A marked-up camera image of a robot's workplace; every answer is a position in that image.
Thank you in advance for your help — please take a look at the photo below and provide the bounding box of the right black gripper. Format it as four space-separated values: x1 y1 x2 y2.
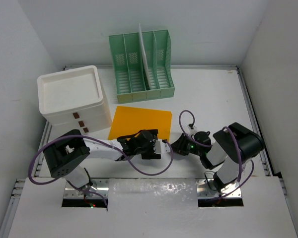
169 133 203 157

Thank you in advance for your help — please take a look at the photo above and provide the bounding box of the orange paper folder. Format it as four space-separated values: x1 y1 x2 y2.
108 106 172 140

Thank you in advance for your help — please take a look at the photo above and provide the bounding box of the clear mesh document pouch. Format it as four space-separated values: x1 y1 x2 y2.
139 23 151 90

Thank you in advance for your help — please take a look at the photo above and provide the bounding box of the white plastic drawer unit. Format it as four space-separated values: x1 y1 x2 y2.
37 65 112 135

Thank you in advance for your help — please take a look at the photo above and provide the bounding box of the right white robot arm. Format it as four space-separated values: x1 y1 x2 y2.
171 122 265 192

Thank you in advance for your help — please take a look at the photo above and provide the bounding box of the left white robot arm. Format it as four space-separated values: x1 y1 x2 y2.
43 129 164 188

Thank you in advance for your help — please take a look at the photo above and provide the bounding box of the green four-slot file organizer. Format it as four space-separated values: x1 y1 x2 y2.
109 30 175 104

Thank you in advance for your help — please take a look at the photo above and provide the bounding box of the white front shelf board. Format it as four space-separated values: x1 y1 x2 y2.
9 177 296 238

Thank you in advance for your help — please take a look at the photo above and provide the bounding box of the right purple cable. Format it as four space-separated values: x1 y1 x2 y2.
178 110 255 200

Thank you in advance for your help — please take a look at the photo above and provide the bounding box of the purple cable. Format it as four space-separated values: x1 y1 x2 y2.
28 135 174 206
178 110 255 200

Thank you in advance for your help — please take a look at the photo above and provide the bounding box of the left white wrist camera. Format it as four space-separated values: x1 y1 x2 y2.
153 139 171 154

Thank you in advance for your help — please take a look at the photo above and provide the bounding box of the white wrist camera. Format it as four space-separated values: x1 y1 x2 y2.
187 124 198 134
153 139 171 154

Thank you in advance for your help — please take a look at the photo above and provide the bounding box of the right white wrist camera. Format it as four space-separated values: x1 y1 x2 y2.
187 124 198 134

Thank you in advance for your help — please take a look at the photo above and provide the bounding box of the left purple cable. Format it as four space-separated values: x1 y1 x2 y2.
28 135 174 206

